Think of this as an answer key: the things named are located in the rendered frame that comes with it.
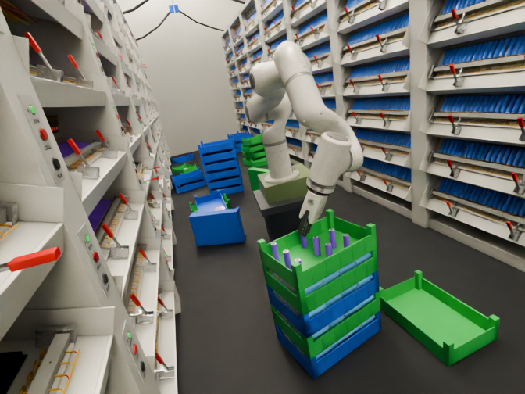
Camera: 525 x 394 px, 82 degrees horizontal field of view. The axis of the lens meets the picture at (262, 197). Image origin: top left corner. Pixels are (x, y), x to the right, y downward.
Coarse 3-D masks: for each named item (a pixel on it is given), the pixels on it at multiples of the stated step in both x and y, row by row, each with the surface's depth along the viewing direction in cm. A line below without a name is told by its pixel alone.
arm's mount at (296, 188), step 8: (296, 168) 170; (304, 168) 167; (264, 176) 170; (304, 176) 154; (264, 184) 156; (272, 184) 153; (280, 184) 152; (288, 184) 152; (296, 184) 153; (304, 184) 154; (264, 192) 158; (272, 192) 152; (280, 192) 153; (288, 192) 154; (296, 192) 154; (304, 192) 155; (272, 200) 154; (280, 200) 154
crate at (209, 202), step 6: (216, 192) 233; (198, 198) 230; (204, 198) 232; (210, 198) 234; (216, 198) 236; (222, 198) 227; (198, 204) 231; (204, 204) 231; (210, 204) 230; (216, 204) 230; (222, 204) 229; (198, 210) 225; (204, 210) 225; (210, 210) 224
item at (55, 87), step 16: (48, 64) 58; (32, 80) 45; (48, 80) 51; (64, 80) 78; (80, 80) 82; (96, 80) 97; (48, 96) 52; (64, 96) 60; (80, 96) 71; (96, 96) 86
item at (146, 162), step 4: (136, 160) 173; (140, 160) 174; (144, 160) 174; (148, 160) 175; (152, 160) 176; (136, 164) 172; (144, 164) 175; (148, 164) 176; (152, 164) 176; (148, 168) 174; (144, 176) 154; (148, 176) 156; (144, 184) 120; (148, 184) 143; (144, 188) 120; (148, 188) 147
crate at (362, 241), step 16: (320, 224) 105; (336, 224) 105; (352, 224) 98; (368, 224) 90; (288, 240) 100; (320, 240) 102; (336, 240) 100; (352, 240) 98; (368, 240) 89; (272, 256) 88; (304, 256) 94; (320, 256) 93; (336, 256) 84; (352, 256) 87; (288, 272) 81; (304, 272) 79; (320, 272) 82; (304, 288) 80
